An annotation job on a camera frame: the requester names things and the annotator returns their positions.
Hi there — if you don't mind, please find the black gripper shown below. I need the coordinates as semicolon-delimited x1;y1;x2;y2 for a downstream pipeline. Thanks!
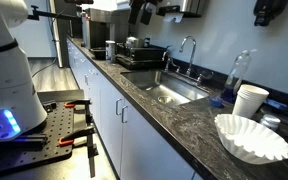
127;0;165;26

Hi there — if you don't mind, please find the black wall soap dispenser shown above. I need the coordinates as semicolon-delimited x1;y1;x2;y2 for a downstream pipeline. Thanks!
253;0;288;27

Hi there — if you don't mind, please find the steel paper towel dispenser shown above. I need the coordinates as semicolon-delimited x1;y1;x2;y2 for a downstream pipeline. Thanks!
155;0;208;18

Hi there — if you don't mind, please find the clear dish soap bottle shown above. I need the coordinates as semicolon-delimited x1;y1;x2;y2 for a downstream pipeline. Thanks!
221;49;252;104

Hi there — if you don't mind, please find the stainless steel kettle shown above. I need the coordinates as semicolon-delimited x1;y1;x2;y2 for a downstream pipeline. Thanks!
124;36;145;49

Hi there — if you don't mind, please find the white paper towel sheet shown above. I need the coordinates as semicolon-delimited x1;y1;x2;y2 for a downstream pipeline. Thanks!
162;12;184;24

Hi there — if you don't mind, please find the black dish rack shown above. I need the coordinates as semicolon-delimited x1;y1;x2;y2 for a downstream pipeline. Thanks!
116;42;168;70

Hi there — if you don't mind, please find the steel coffee machine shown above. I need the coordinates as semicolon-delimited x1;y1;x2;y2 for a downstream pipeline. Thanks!
81;7;131;51

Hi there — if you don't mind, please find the steel cylindrical canister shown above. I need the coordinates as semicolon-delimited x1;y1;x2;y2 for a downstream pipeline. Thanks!
104;40;117;64

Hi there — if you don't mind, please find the black drip tray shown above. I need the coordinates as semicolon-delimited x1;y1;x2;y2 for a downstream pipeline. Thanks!
89;47;107;60

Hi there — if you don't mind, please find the chrome gooseneck faucet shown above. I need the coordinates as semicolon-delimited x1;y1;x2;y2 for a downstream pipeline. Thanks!
178;35;198;77

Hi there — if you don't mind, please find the stainless steel sink basin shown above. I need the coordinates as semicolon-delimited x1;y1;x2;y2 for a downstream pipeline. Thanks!
121;69;210;107

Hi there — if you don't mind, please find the small blue cap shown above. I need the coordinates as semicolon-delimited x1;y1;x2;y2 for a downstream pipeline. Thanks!
209;96;224;108

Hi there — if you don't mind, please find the white base cabinet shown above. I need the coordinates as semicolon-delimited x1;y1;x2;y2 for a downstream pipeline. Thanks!
66;38;198;180

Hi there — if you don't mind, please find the white paper cup stack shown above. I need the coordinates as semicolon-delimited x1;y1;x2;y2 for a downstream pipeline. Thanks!
231;83;270;119

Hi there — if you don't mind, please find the blue sponge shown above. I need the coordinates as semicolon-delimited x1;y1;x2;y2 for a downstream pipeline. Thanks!
263;98;288;111

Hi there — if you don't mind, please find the white coffee filter stack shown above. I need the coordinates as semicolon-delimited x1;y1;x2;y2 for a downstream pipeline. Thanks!
213;113;288;165

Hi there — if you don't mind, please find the small white jar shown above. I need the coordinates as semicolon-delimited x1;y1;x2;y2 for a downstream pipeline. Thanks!
259;114;282;132

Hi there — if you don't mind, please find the white wall cabinet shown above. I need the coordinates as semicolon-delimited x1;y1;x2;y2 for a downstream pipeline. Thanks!
115;0;133;11

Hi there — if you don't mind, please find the chrome faucet lever handle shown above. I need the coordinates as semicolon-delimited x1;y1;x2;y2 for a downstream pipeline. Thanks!
196;69;214;86
161;49;181;73

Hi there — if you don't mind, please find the black stereo camera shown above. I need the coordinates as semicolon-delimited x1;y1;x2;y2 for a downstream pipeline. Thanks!
63;0;94;5

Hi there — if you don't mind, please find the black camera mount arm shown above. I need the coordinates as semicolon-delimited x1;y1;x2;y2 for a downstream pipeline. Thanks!
27;4;82;22

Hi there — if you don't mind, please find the black clamp orange handle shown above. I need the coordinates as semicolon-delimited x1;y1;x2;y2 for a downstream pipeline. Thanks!
57;123;100;179
63;98;94;126

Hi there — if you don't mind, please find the black camera cable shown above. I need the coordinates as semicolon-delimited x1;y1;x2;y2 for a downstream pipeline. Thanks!
31;19;59;78

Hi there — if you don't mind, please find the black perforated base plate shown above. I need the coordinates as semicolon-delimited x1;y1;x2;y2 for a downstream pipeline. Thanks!
0;100;76;174

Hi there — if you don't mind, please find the black metal rail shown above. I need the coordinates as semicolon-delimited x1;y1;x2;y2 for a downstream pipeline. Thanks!
0;133;48;149

